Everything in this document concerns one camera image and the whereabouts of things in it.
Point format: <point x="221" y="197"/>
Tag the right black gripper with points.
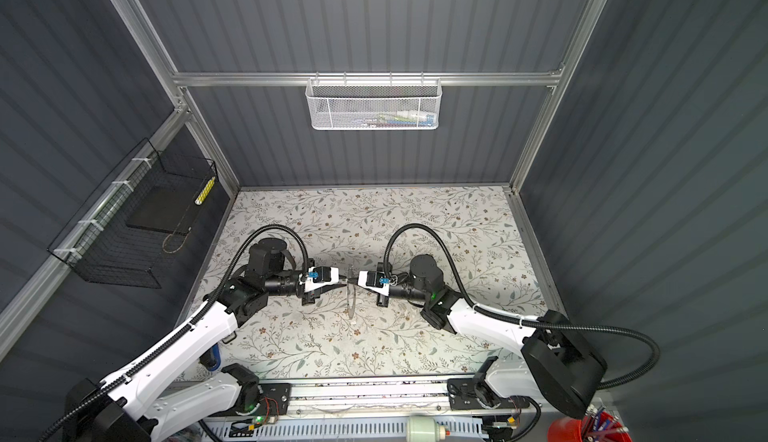
<point x="384" y="303"/>

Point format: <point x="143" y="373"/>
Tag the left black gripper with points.
<point x="310" y="298"/>

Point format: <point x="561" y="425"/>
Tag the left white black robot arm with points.
<point x="181" y="380"/>

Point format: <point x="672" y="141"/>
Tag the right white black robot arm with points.
<point x="561" y="366"/>

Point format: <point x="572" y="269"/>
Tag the black blue handheld device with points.
<point x="211" y="359"/>

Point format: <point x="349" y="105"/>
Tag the white plastic bottle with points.
<point x="425" y="429"/>

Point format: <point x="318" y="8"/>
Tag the yellow marker pen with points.
<point x="205" y="191"/>

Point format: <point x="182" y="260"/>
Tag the red cup with pens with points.
<point x="599" y="425"/>

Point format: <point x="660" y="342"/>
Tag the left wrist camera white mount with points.
<point x="321" y="277"/>

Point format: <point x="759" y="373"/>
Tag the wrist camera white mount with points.
<point x="321" y="277"/>
<point x="368" y="280"/>

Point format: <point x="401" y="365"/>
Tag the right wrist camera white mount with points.
<point x="368" y="280"/>

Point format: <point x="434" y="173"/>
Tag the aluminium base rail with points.
<point x="372" y="395"/>

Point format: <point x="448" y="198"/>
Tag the white cable duct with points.
<point x="340" y="429"/>

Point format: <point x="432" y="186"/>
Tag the black wire basket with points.
<point x="133" y="234"/>

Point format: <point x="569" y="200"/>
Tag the white wire mesh basket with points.
<point x="389" y="107"/>

